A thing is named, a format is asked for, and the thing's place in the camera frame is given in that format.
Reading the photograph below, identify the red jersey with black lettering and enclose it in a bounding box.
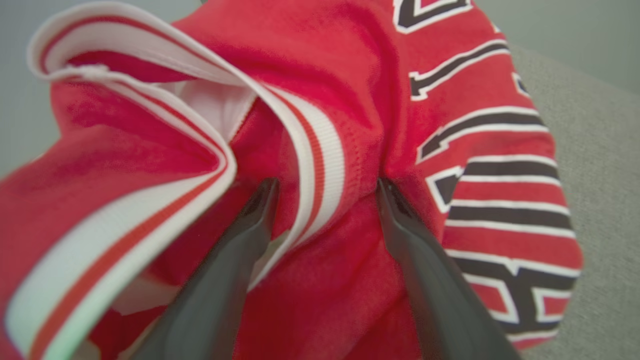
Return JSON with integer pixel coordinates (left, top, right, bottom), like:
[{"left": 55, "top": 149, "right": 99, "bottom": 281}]
[{"left": 0, "top": 0, "right": 585, "bottom": 360}]

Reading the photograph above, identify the grey fabric sofa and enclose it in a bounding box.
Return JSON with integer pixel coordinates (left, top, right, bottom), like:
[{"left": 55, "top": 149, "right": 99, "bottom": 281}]
[{"left": 505, "top": 44, "right": 640, "bottom": 360}]

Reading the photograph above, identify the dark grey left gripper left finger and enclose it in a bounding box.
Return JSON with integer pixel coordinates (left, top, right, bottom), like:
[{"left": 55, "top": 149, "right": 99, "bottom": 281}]
[{"left": 129, "top": 177, "right": 281, "bottom": 360}]

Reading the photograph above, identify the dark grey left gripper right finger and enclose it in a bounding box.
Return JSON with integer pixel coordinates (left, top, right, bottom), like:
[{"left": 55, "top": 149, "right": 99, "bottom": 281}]
[{"left": 376, "top": 177, "right": 522, "bottom": 360}]

